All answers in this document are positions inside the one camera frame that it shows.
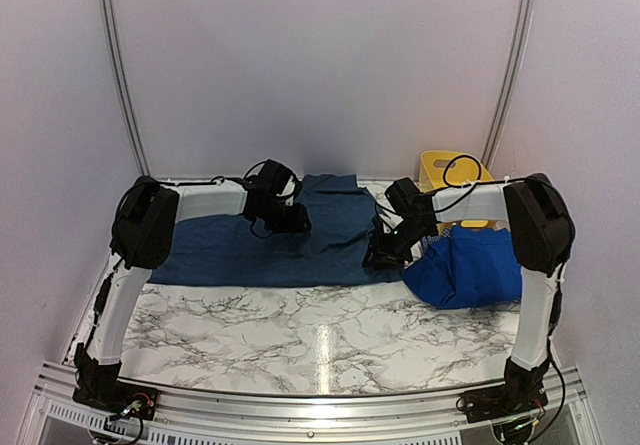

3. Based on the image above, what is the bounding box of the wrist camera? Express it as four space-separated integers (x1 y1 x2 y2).
243 159 302 200
384 177 425 217

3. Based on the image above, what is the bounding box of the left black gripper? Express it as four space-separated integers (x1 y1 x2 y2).
256 198 311 233

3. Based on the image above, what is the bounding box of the blue pleated skirt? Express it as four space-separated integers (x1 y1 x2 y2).
404 226 522 310

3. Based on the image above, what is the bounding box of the yellow plastic basket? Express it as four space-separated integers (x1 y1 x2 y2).
419 151 508 237

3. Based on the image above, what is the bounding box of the blue checked folded shirt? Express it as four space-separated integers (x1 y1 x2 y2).
420 226 454 258

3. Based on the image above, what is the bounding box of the left aluminium wall profile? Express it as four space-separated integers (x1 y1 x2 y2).
99 0 151 175

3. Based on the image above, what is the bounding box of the grey-blue garment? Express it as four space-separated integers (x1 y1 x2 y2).
149 174 402 288

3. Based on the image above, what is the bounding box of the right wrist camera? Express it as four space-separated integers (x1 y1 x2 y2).
384 177 425 217

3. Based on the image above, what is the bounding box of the aluminium table front rail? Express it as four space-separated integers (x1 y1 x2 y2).
15 364 602 444

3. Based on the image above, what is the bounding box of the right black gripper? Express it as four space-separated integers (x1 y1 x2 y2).
362 218 433 270

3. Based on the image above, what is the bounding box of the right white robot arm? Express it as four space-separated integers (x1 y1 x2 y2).
362 173 576 413

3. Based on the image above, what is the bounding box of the aluminium wall profile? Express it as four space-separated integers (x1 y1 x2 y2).
99 0 151 175
481 0 535 169

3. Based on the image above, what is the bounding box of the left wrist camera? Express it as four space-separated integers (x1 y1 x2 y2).
243 159 302 200

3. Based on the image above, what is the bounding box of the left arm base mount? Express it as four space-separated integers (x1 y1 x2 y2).
72 382 159 420

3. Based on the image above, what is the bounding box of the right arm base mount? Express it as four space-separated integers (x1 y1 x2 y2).
456 384 548 423

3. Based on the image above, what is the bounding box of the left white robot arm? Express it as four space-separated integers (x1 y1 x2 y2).
74 159 311 410

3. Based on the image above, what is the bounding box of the right aluminium wall profile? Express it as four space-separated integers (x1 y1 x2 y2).
481 0 535 169

